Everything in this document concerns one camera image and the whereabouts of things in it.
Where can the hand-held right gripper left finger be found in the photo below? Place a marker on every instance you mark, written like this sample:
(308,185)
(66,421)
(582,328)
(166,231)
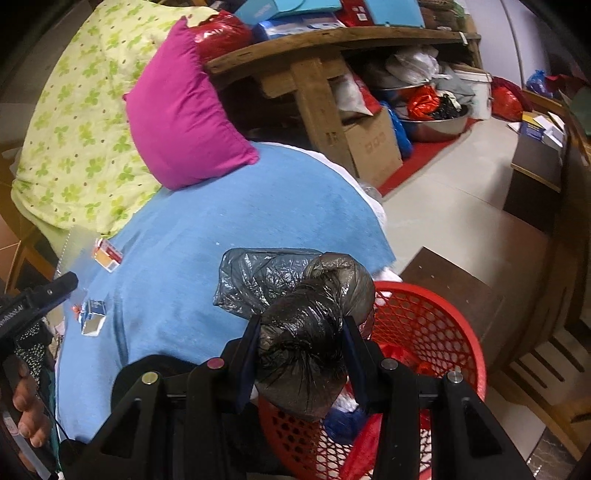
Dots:
(247,364)

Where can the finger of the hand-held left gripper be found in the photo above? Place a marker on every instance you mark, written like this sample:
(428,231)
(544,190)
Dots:
(57,286)

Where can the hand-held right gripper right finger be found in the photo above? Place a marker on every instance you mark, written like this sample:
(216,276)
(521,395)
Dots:
(353,364)

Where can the clear plastic bag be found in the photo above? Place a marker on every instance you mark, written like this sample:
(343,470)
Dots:
(344,401)

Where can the grey plastic bag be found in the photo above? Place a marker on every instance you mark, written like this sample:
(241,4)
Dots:
(300,323)

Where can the red plastic basket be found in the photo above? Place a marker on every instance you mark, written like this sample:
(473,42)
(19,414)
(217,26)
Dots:
(415,314)

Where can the person's left hand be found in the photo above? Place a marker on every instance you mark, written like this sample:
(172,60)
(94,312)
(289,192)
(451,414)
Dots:
(30,401)

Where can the black white-dotted garment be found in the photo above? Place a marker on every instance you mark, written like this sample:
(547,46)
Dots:
(32,341)

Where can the clear plastic sheet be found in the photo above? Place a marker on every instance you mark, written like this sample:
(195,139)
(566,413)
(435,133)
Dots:
(78,251)

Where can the blue white carton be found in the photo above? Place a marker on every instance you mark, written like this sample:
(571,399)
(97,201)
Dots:
(90,318)

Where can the orange white small box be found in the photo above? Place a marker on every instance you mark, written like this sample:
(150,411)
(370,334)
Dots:
(108,256)

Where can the brown wooden box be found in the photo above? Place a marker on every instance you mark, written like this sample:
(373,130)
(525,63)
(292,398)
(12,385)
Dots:
(452,286)

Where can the blue blanket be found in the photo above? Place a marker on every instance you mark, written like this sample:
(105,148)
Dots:
(184,240)

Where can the green clover print quilt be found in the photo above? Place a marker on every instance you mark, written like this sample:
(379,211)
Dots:
(78,129)

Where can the wooden chair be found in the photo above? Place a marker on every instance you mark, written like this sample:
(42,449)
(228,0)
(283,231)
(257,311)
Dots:
(554,360)

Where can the red floor mat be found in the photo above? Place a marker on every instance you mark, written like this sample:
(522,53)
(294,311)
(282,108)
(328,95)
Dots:
(415,161)

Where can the magenta pillow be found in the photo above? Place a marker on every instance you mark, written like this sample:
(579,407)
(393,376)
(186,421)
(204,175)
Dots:
(184,115)

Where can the cardboard box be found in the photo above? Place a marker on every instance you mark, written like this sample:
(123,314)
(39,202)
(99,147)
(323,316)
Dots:
(369,147)

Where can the long blue plastic bag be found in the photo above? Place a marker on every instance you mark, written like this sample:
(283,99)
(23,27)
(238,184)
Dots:
(400,134)

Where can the metal basin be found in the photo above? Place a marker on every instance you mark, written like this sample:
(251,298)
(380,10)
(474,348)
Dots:
(434,129)

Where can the dark wooden cabinet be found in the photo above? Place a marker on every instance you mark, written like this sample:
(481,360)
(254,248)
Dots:
(531,180)

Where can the red orange plastic bag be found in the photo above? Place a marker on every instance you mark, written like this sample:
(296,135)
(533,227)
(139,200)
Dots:
(422,104)

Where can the black plastic bag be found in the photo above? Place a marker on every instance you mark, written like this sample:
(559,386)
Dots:
(448,106)

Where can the white plastic container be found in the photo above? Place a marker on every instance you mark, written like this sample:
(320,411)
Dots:
(475,92)

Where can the blue yellow box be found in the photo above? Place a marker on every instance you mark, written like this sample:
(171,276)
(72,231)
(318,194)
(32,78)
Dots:
(540,131)

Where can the shiny red plastic bag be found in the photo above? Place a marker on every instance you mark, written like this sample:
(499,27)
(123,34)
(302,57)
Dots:
(221,34)

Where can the crumpled white plastic bag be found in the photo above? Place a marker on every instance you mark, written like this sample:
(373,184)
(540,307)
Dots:
(413,64)

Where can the dark red plastic bag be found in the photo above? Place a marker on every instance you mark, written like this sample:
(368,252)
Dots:
(505,99)

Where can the wooden table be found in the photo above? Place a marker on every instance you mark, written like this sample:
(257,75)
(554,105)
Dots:
(314,50)

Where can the small blue plastic bag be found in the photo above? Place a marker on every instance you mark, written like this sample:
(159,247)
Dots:
(536,83)

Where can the blue white packet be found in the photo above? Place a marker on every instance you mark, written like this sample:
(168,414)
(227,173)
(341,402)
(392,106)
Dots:
(295,27)

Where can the red box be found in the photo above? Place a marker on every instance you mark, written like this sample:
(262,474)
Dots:
(353,11)

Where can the teal folder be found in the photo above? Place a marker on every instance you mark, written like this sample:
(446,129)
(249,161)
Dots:
(397,11)

